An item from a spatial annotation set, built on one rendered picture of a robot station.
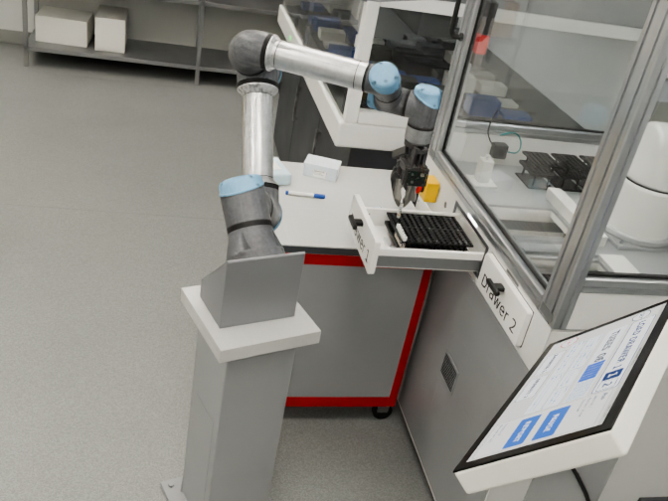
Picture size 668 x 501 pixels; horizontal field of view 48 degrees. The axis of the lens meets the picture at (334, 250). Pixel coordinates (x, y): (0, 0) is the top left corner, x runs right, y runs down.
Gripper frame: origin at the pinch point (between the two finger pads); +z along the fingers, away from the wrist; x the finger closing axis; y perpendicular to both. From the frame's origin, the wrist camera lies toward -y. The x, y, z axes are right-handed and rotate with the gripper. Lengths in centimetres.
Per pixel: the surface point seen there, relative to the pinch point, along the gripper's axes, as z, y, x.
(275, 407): 48, 34, -35
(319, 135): 37, -136, 4
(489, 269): 7.7, 23.6, 21.2
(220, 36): 74, -418, -24
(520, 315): 7, 45, 21
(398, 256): 10.1, 14.7, -2.7
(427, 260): 11.0, 14.6, 6.5
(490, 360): 29, 36, 23
